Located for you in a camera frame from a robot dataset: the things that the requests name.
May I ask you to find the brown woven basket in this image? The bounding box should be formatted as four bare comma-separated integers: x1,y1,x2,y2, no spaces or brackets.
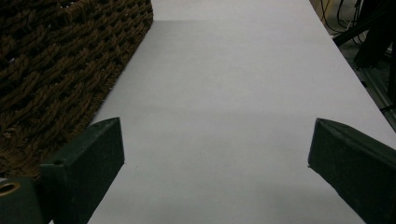
0,0,154,181

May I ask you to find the black cable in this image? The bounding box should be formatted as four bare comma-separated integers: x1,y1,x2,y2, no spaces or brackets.
320,0,363,34

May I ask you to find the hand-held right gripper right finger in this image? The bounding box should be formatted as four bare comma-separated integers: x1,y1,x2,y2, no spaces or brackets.
307,118,396,224

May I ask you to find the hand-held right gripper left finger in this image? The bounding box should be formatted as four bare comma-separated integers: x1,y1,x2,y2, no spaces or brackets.
39,117,126,224

